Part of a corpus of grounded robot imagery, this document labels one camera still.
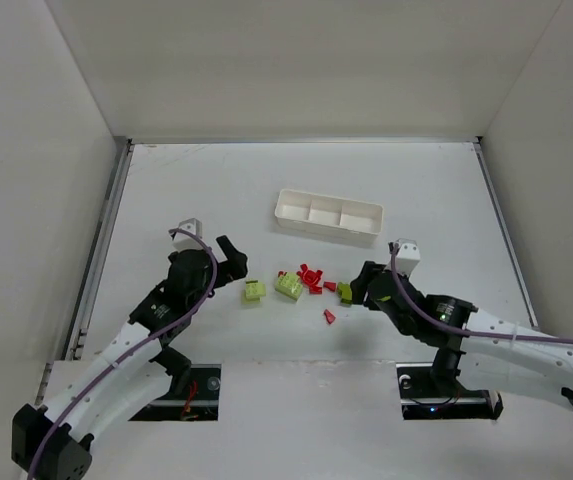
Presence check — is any small lime lego stack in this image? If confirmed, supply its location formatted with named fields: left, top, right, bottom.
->
left=242, top=279, right=266, bottom=304

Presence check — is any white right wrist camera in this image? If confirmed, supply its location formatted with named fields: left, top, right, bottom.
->
left=388, top=238, right=421, bottom=277

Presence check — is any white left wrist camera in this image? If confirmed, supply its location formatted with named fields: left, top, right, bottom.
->
left=169, top=218, right=202, bottom=252

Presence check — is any dark lime lego brick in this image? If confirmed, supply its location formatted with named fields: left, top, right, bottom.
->
left=336, top=282, right=353, bottom=306

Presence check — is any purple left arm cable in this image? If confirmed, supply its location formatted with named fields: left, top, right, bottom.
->
left=26, top=227, right=219, bottom=480

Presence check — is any large lime lego stack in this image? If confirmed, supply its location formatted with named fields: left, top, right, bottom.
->
left=274, top=271, right=303, bottom=302

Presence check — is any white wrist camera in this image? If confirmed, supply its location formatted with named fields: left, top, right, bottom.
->
left=388, top=238, right=421, bottom=277
left=169, top=218, right=202, bottom=252

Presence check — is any white three-compartment tray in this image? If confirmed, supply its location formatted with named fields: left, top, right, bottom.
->
left=274, top=189, right=384, bottom=245

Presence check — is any lone red lego piece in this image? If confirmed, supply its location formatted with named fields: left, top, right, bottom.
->
left=323, top=309, right=336, bottom=325

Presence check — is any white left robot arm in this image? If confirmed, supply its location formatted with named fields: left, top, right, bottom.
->
left=11, top=229, right=248, bottom=479

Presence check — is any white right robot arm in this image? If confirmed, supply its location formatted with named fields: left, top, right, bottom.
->
left=350, top=261, right=573, bottom=412

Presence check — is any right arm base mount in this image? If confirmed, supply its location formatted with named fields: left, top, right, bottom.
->
left=396, top=349, right=504, bottom=421

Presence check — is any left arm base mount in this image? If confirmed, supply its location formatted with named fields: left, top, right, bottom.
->
left=130, top=347, right=222, bottom=422

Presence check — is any red lego pile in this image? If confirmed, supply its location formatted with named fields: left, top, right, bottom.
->
left=287, top=264, right=337, bottom=295

